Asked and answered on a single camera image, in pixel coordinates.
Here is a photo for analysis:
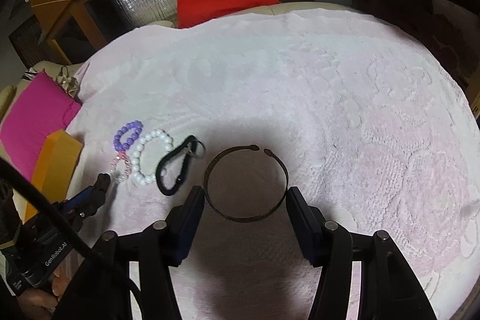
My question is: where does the magenta cloth pouch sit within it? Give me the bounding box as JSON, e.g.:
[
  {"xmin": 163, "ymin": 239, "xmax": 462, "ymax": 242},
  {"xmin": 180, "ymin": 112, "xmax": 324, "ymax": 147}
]
[{"xmin": 1, "ymin": 71, "xmax": 80, "ymax": 180}]

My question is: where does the left hand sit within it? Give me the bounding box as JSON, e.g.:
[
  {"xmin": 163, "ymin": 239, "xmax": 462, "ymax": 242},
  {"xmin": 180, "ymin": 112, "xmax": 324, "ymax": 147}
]
[{"xmin": 17, "ymin": 262, "xmax": 70, "ymax": 320}]

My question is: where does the dark metal bangle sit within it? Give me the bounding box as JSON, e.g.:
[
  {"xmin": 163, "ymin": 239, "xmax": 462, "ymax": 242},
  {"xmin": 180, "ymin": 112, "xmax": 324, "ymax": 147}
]
[{"xmin": 202, "ymin": 145, "xmax": 290, "ymax": 223}]

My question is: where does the orange cardboard box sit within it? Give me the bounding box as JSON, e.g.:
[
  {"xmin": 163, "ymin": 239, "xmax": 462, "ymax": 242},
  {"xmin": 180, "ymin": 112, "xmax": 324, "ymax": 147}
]
[{"xmin": 19, "ymin": 130, "xmax": 83, "ymax": 204}]

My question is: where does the white bead bracelet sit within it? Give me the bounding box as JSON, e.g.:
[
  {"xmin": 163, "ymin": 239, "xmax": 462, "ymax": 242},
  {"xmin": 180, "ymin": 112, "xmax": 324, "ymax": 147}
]
[{"xmin": 129, "ymin": 128, "xmax": 175, "ymax": 187}]

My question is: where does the pink crystal bead bracelet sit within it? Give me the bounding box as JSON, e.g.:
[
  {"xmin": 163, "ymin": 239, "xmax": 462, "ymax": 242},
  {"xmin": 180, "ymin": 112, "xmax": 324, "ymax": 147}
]
[{"xmin": 110, "ymin": 151, "xmax": 133, "ymax": 184}]

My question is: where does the pink white towel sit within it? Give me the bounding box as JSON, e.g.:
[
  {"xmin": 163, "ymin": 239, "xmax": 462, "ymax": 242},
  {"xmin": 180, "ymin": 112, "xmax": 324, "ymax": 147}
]
[{"xmin": 68, "ymin": 9, "xmax": 479, "ymax": 319}]

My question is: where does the purple bead bracelet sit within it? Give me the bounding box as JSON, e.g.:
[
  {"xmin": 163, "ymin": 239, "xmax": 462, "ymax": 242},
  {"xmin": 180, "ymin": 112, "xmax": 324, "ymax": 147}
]
[{"xmin": 112, "ymin": 119, "xmax": 144, "ymax": 153}]

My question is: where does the black carabiner clip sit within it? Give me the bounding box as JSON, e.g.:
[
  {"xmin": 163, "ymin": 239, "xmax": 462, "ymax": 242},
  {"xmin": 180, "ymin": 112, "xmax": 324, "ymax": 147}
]
[{"xmin": 154, "ymin": 135, "xmax": 206, "ymax": 196}]

